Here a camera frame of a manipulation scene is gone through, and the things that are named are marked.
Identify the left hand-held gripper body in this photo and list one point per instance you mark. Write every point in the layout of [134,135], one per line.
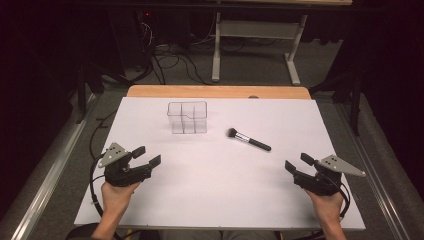
[121,173]

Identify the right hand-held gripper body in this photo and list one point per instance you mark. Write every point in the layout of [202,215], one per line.
[321,181]

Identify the black makeup brush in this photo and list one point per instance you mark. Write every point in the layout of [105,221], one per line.
[250,140]

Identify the person's right hand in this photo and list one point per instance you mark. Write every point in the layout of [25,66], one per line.
[330,206]

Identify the person's left hand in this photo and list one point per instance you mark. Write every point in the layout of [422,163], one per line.
[115,200]

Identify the clear plastic organizer box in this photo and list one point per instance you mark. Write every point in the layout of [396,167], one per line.
[187,117]

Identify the white table mat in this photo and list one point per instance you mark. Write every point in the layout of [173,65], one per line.
[216,186]

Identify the black stand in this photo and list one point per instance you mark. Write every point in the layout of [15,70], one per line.
[356,100]
[82,93]

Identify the dark computer tower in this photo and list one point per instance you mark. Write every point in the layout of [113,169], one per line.
[133,36]

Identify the metal floor rail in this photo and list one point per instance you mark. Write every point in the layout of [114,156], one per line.
[50,170]
[376,173]

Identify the white metal desk frame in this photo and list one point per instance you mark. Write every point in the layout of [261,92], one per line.
[256,29]

